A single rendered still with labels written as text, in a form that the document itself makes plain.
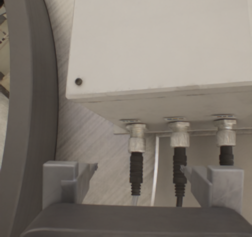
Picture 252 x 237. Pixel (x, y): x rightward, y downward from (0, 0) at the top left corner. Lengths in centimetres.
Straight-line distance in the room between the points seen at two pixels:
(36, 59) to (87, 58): 13
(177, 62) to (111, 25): 5
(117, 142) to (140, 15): 15
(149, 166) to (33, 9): 21
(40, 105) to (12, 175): 7
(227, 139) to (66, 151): 16
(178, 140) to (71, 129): 13
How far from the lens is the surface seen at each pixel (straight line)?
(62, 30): 39
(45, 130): 34
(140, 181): 27
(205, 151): 30
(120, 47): 21
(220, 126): 27
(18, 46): 35
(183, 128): 27
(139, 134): 28
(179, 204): 27
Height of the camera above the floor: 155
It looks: 4 degrees down
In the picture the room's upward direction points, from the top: 46 degrees clockwise
